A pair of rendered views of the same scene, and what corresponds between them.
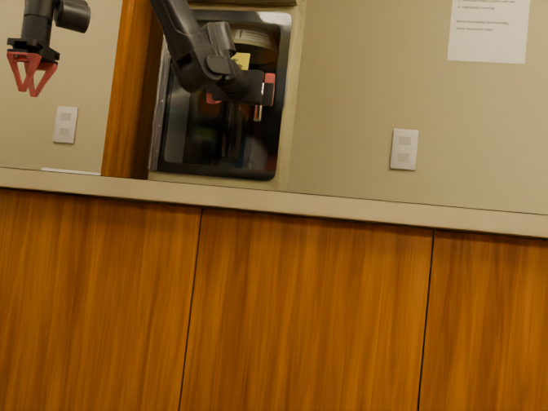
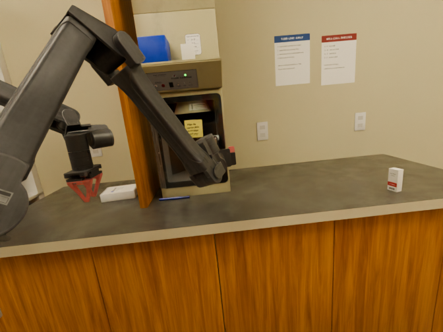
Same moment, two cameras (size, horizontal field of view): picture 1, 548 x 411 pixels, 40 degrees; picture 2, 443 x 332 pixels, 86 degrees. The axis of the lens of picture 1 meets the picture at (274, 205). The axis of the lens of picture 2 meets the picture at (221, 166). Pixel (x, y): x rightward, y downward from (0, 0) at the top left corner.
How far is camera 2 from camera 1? 0.92 m
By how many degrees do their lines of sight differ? 23
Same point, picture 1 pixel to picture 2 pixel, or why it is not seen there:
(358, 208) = (300, 219)
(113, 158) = (144, 193)
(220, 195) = (225, 226)
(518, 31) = (305, 67)
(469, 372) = (353, 272)
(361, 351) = (305, 275)
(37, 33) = (84, 163)
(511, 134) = (306, 116)
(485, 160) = (296, 130)
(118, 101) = (137, 163)
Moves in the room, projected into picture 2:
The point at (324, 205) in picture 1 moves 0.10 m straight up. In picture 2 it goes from (283, 221) to (282, 194)
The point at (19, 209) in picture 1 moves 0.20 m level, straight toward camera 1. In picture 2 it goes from (107, 252) to (118, 283)
